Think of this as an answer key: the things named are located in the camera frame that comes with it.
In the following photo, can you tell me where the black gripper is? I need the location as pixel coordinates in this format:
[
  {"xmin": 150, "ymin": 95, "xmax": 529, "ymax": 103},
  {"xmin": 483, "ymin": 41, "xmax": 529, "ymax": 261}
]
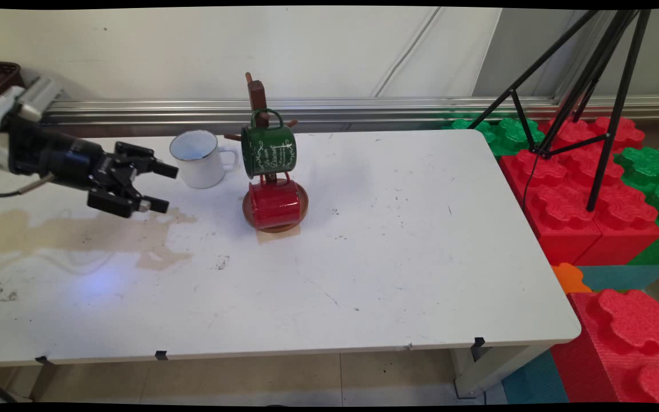
[{"xmin": 8, "ymin": 114, "xmax": 180, "ymax": 219}]

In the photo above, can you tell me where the green enamel mug white print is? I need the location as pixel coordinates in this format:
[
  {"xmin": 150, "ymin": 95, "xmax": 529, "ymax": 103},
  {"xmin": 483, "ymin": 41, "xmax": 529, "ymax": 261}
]
[{"xmin": 241, "ymin": 108, "xmax": 297, "ymax": 179}]

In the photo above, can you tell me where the red enamel mug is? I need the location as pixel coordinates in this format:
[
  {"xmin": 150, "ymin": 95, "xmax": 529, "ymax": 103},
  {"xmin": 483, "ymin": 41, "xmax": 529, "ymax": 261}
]
[{"xmin": 247, "ymin": 172, "xmax": 303, "ymax": 231}]

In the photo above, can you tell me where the wooden mug tree stand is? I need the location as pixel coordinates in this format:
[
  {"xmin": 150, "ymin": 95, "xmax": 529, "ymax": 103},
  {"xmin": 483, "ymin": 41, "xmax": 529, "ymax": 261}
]
[{"xmin": 224, "ymin": 72, "xmax": 309, "ymax": 234}]

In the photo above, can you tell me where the green foam block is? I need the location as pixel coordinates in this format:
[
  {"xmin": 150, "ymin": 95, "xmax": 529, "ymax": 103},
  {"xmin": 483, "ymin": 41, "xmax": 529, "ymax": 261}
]
[
  {"xmin": 614, "ymin": 146, "xmax": 659, "ymax": 266},
  {"xmin": 443, "ymin": 112, "xmax": 545, "ymax": 157}
]

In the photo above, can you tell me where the white table leg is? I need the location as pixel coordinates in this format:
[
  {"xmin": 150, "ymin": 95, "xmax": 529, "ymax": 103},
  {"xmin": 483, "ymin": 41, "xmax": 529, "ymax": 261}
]
[{"xmin": 451, "ymin": 342, "xmax": 549, "ymax": 399}]

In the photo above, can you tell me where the red foam block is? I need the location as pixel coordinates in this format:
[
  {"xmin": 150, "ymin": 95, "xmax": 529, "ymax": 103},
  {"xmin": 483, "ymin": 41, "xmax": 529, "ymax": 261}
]
[
  {"xmin": 498, "ymin": 150, "xmax": 604, "ymax": 267},
  {"xmin": 550, "ymin": 288, "xmax": 659, "ymax": 404},
  {"xmin": 538, "ymin": 114, "xmax": 659, "ymax": 267}
]

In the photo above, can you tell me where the orange foam piece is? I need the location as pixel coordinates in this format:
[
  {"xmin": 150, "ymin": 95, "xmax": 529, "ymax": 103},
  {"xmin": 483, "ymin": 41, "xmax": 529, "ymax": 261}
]
[{"xmin": 551, "ymin": 262, "xmax": 593, "ymax": 295}]

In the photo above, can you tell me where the teal foam block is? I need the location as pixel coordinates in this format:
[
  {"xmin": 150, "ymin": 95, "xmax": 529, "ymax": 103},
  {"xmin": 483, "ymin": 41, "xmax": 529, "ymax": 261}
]
[
  {"xmin": 577, "ymin": 264, "xmax": 659, "ymax": 293},
  {"xmin": 501, "ymin": 349, "xmax": 570, "ymax": 405}
]

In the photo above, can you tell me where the black tripod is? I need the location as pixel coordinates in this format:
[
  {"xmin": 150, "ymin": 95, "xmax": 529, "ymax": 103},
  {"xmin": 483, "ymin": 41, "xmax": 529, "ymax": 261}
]
[{"xmin": 467, "ymin": 9, "xmax": 652, "ymax": 213}]

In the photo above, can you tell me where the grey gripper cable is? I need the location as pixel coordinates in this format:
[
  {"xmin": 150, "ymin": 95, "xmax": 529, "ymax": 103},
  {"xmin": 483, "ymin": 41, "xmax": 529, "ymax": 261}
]
[{"xmin": 0, "ymin": 174, "xmax": 57, "ymax": 199}]

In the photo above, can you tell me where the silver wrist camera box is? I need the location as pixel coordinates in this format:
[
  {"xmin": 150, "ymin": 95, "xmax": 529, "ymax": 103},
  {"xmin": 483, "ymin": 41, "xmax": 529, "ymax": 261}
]
[{"xmin": 17, "ymin": 76, "xmax": 66, "ymax": 124}]

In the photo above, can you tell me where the aluminium window rail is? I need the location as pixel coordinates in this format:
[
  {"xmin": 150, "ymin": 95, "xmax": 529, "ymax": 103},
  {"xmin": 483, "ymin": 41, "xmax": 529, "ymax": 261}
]
[{"xmin": 41, "ymin": 94, "xmax": 659, "ymax": 135}]

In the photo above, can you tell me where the thin black tripod cable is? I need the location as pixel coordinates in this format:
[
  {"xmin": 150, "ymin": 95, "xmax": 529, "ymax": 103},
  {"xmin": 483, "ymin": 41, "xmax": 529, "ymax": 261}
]
[{"xmin": 522, "ymin": 150, "xmax": 538, "ymax": 216}]

